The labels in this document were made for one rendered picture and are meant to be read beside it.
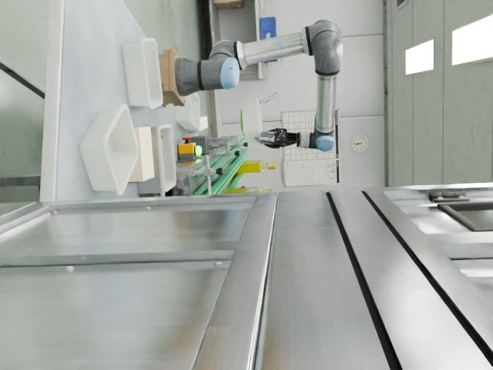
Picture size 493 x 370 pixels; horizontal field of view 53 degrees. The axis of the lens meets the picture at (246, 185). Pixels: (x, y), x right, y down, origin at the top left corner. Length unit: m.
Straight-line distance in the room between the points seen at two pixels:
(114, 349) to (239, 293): 0.12
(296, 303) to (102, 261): 0.29
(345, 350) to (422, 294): 0.12
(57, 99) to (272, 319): 0.90
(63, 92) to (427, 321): 0.99
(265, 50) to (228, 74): 0.21
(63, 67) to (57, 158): 0.22
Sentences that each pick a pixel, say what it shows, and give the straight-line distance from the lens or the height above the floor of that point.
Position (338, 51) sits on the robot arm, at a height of 1.46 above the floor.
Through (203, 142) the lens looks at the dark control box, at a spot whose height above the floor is 0.82.
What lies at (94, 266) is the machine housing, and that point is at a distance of 0.63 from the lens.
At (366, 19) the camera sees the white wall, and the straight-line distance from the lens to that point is 7.91.
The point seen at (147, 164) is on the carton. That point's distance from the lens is 1.53.
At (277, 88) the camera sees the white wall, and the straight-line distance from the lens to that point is 7.75.
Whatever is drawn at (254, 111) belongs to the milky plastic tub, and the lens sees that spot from 2.25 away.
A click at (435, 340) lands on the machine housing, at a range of 0.39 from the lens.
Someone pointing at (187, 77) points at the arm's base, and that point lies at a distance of 1.93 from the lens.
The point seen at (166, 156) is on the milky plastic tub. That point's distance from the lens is 1.80.
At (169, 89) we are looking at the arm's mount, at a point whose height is 0.82.
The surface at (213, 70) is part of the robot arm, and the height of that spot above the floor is 0.98.
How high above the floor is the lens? 1.27
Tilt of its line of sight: 6 degrees down
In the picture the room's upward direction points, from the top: 87 degrees clockwise
